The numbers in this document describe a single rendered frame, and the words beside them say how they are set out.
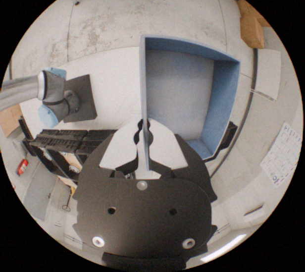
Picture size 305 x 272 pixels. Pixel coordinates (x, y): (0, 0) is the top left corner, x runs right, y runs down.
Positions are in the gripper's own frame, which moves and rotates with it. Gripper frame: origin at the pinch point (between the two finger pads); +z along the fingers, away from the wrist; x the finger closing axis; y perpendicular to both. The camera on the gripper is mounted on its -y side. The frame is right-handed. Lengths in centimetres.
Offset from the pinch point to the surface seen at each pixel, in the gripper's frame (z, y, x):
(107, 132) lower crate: 38, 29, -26
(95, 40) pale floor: 107, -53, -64
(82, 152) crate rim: 17.0, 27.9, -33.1
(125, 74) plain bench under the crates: 41.6, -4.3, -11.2
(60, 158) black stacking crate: 19, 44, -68
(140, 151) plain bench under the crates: 42, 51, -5
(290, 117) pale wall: 12, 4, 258
